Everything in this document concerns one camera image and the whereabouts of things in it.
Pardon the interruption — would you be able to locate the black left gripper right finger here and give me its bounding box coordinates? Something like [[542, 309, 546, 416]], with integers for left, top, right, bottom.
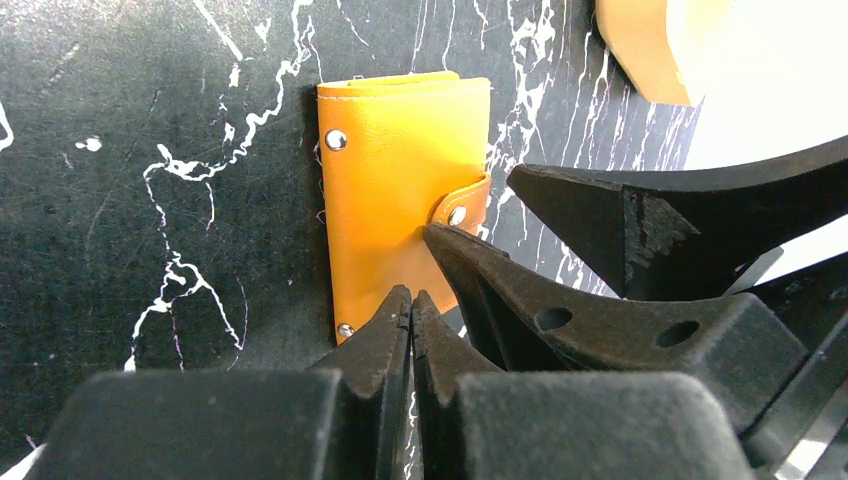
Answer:
[[411, 290, 502, 479]]

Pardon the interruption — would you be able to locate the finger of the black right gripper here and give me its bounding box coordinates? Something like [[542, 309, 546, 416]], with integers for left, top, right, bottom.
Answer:
[[423, 224, 808, 433], [507, 138, 847, 301]]

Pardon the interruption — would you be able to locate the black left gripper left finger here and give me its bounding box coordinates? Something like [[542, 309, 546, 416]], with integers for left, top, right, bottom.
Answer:
[[310, 285, 412, 479]]

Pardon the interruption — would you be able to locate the orange leather card holder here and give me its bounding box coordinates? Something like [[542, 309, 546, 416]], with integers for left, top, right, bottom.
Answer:
[[317, 71, 491, 342]]

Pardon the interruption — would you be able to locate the orange oval tray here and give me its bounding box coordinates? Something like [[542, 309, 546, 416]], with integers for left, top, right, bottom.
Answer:
[[595, 0, 734, 107]]

